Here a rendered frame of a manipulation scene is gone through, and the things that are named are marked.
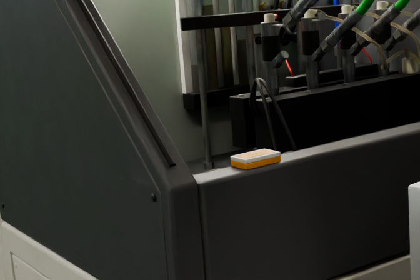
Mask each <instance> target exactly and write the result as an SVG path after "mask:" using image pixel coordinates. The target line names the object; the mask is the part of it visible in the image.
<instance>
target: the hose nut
mask: <svg viewBox="0 0 420 280"><path fill-rule="evenodd" d="M284 20H285V22H286V24H287V25H289V26H292V27H294V26H295V25H296V24H297V23H298V21H299V20H300V19H294V18H293V17H292V16H291V11H289V12H288V14H287V15H286V16H285V17H284Z"/></svg>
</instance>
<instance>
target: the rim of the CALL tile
mask: <svg viewBox="0 0 420 280"><path fill-rule="evenodd" d="M259 150H262V149H259ZM266 150H270V149H266ZM256 151H258V150H256ZM270 151H273V150H270ZM251 152H253V151H251ZM245 153H250V152H245ZM245 153H243V154H245ZM237 155H239V154H237ZM237 155H234V156H231V160H233V161H237V162H240V163H245V164H247V163H253V162H256V161H260V160H264V159H269V158H274V157H277V156H280V155H281V152H279V151H275V152H273V153H269V154H265V155H261V156H256V157H251V158H248V159H245V158H242V157H237Z"/></svg>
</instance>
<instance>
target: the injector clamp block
mask: <svg viewBox="0 0 420 280"><path fill-rule="evenodd" d="M279 90H280V95H278V96H275V99H276V102H277V104H278V106H279V108H280V110H281V112H282V115H283V117H284V119H285V122H286V124H287V126H288V128H289V131H290V133H291V135H292V138H293V139H294V142H295V144H296V147H297V149H298V150H300V149H305V148H310V147H313V146H318V145H321V144H326V143H331V142H334V141H339V140H343V139H347V138H353V137H356V136H360V135H364V134H369V133H374V132H377V131H378V130H380V129H386V128H390V127H394V126H398V125H402V124H407V123H412V122H415V121H420V72H417V73H414V74H404V73H403V72H402V73H399V71H396V70H389V75H388V76H381V77H379V73H378V72H376V73H372V74H365V75H362V76H355V81H354V82H347V83H344V79H337V80H333V81H327V82H320V83H319V88H316V89H309V90H308V85H305V86H299V87H287V86H286V87H280V88H279ZM263 92H264V95H265V98H266V102H267V106H268V109H269V114H270V117H271V122H272V126H273V129H274V135H275V138H276V143H277V149H278V151H279V152H281V153H283V152H286V151H294V149H293V147H292V145H291V142H290V140H289V138H288V135H287V133H286V131H285V128H284V126H283V124H282V122H281V119H280V117H279V115H278V112H277V111H276V108H275V106H274V104H273V102H272V100H271V98H270V97H268V92H267V90H264V91H263ZM249 97H250V93H246V94H240V95H235V96H230V97H229V99H230V108H231V126H232V143H233V146H236V147H239V148H244V149H251V148H257V150H259V149H270V150H273V151H274V146H273V141H272V137H271V132H270V129H269V124H268V120H267V117H266V112H265V109H264V105H263V100H262V98H261V94H260V92H259V91H257V92H256V103H257V106H258V108H259V110H260V112H261V114H262V118H259V116H258V114H257V117H254V114H253V112H252V110H251V107H250V105H249ZM255 111H256V110H255ZM256 113H257V112H256Z"/></svg>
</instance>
